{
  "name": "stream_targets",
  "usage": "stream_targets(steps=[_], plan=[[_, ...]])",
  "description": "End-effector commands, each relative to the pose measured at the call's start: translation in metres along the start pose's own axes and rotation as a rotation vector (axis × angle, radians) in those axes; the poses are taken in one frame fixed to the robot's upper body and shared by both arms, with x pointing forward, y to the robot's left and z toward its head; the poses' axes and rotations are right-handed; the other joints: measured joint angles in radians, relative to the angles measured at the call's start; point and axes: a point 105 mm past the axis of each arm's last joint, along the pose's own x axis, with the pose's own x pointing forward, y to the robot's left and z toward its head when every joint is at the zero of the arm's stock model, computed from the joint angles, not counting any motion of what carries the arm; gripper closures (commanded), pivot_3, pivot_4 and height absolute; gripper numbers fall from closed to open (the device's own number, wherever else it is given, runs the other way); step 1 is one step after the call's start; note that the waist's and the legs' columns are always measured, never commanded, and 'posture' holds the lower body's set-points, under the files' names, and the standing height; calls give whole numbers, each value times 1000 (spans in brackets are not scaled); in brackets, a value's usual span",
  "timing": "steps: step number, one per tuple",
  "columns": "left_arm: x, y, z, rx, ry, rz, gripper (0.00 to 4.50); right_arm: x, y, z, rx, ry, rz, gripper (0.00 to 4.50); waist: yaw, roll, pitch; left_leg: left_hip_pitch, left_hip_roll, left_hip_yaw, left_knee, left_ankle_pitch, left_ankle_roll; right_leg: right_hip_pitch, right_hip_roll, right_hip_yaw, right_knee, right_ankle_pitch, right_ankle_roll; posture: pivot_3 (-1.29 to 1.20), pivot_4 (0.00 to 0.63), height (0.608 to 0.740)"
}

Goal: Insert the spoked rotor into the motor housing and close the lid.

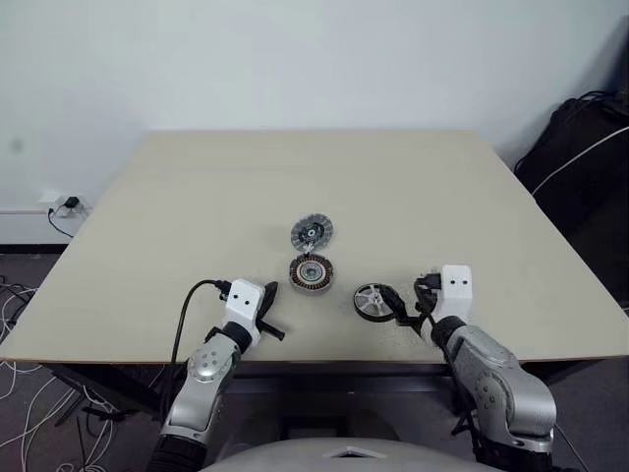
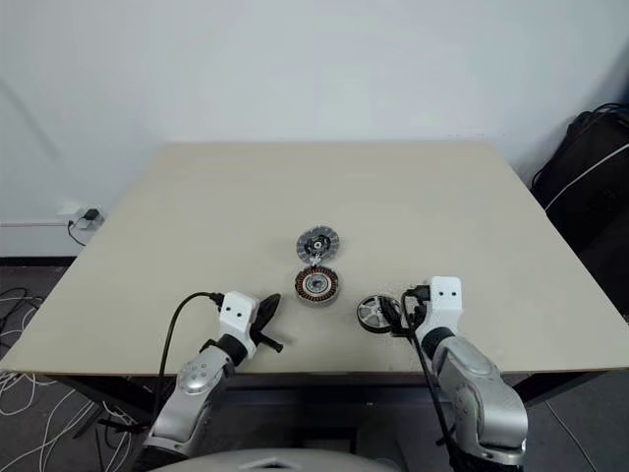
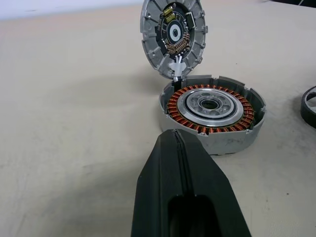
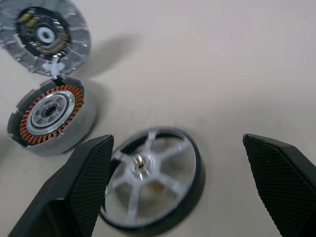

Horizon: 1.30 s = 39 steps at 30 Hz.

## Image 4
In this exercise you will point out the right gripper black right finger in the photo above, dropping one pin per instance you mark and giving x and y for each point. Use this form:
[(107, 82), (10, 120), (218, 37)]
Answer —
[(281, 177)]

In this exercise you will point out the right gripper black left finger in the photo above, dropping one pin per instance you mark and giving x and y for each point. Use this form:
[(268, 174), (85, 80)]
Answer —
[(81, 177)]

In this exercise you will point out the spoked rotor with black rim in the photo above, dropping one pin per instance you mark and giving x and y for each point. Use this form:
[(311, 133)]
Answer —
[(145, 170)]

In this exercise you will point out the silver hinged motor lid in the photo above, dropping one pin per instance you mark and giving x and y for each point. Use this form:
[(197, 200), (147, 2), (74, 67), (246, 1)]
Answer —
[(75, 37)]

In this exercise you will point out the grey motor housing copper windings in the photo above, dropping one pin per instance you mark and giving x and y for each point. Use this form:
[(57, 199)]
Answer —
[(49, 113)]

